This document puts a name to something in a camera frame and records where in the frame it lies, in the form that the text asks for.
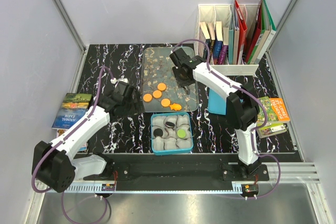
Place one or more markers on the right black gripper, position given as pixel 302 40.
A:
pixel 182 83

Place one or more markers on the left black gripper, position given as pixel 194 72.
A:
pixel 137 107

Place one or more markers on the green round cookie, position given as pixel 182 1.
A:
pixel 181 133

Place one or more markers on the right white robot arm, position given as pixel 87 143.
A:
pixel 241 105

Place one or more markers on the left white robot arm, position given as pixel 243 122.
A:
pixel 55 164

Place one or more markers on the orange round cookie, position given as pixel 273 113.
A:
pixel 161 86
pixel 157 94
pixel 165 102
pixel 147 97

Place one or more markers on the orange fish cookie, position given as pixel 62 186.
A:
pixel 175 107

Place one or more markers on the teal tin lid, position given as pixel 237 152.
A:
pixel 216 104

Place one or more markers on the floral glass tray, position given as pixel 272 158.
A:
pixel 157 68

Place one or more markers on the teal cookie tin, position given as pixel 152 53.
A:
pixel 169 143

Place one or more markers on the purple paperback book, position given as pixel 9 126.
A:
pixel 224 47

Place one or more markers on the blue paperback book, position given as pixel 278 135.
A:
pixel 218 41

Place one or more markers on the teal folder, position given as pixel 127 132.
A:
pixel 231 35

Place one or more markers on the white book organizer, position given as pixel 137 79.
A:
pixel 211 13

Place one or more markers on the red folder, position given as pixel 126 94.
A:
pixel 242 32

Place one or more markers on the orange treehouse book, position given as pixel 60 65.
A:
pixel 277 117

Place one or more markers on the green folder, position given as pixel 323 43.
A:
pixel 261 34

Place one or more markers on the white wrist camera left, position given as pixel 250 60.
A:
pixel 115 80

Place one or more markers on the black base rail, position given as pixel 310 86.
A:
pixel 180 172

